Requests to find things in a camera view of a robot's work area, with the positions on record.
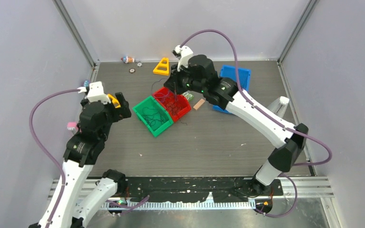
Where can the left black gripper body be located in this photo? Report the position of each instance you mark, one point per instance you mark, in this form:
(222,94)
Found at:
(112,115)

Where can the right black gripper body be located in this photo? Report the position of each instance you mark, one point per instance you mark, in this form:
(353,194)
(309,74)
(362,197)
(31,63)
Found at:
(188,84)

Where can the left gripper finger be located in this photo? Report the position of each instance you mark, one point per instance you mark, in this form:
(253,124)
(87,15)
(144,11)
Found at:
(121,101)
(122,113)

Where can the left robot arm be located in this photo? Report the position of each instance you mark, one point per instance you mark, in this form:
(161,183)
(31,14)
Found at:
(81,154)

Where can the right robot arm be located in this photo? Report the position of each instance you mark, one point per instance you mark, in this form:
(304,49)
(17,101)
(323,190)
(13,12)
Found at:
(287,138)

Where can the yellow triangle block near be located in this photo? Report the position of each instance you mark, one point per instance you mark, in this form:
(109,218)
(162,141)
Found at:
(114,101)

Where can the yellow triangle block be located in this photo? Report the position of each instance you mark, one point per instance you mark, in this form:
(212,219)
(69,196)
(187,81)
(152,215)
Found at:
(114,101)
(163,67)

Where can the green small toy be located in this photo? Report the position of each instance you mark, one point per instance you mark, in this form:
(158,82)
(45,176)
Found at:
(189,96)

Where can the yellow triangle block far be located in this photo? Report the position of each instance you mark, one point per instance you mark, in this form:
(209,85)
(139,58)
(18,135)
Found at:
(163,67)

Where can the red plastic bin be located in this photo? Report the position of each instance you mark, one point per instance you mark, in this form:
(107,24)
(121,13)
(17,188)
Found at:
(177,106)

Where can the blue plastic bin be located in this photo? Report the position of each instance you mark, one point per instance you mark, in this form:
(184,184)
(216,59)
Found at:
(229,72)

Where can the pink tape dispenser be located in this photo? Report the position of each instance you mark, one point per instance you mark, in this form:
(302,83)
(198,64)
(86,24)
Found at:
(72,126)

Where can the wooden block near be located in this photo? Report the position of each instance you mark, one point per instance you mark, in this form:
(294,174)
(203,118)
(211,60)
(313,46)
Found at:
(199,104)

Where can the green plastic bin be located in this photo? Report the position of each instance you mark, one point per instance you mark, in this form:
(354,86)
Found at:
(153,116)

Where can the small figurine toy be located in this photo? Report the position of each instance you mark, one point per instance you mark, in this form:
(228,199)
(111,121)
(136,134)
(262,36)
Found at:
(127,59)

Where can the white tape dispenser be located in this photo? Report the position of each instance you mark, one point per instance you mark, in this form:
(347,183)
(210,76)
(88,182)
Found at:
(279,106)

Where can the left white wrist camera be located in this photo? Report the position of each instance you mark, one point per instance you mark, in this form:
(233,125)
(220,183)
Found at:
(95,93)

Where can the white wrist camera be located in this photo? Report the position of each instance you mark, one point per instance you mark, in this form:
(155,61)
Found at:
(95,93)
(183,53)

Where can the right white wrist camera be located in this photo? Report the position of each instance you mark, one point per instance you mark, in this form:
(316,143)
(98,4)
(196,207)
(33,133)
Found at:
(183,53)

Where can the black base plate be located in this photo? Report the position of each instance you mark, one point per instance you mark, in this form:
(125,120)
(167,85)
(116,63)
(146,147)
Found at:
(195,189)

